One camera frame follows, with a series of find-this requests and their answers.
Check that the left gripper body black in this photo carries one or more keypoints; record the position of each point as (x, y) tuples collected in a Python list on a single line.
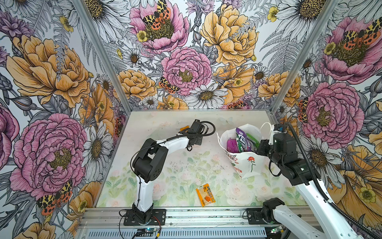
[(199, 138)]

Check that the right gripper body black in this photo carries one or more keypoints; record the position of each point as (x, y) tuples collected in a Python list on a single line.
[(266, 149)]

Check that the green chips bag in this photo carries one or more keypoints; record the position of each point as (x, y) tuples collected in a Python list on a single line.
[(254, 141)]

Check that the purple snack packet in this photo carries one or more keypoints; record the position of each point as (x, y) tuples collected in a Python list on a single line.
[(245, 142)]

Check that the magenta snack bag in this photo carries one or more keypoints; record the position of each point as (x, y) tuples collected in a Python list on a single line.
[(231, 146)]

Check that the white floral paper bag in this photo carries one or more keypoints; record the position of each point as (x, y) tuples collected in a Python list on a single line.
[(246, 164)]

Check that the narrow orange snack packet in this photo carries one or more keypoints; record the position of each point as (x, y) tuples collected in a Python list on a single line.
[(205, 195)]

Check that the green white snack packet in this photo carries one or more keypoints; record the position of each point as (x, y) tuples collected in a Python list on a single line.
[(239, 145)]

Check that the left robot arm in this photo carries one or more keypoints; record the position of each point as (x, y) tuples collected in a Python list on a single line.
[(148, 162)]

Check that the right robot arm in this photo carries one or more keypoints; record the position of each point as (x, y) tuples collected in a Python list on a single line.
[(333, 221)]

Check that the small orange snack packet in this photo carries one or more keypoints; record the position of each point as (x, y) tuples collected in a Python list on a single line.
[(184, 129)]

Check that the green circuit board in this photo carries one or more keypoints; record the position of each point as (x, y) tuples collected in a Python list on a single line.
[(148, 232)]

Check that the right aluminium frame post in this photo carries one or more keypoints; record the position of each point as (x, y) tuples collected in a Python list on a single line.
[(323, 19)]

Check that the aluminium frame post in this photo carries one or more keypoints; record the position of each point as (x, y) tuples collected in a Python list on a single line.
[(93, 35), (323, 19)]

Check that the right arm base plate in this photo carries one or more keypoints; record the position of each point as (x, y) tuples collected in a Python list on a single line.
[(255, 216)]

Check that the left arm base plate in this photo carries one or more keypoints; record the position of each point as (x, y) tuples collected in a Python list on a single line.
[(154, 217)]

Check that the aluminium front rail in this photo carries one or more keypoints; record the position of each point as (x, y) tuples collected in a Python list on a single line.
[(189, 223)]

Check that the left aluminium frame post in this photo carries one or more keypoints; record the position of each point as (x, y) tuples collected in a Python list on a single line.
[(93, 35)]

